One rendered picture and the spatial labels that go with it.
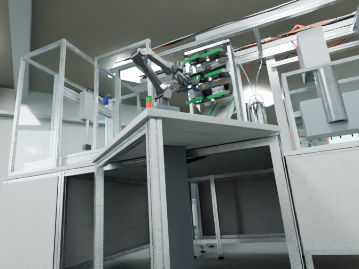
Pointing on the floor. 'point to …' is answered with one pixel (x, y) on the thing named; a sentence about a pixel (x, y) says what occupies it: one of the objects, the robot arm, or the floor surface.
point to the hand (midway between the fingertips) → (192, 88)
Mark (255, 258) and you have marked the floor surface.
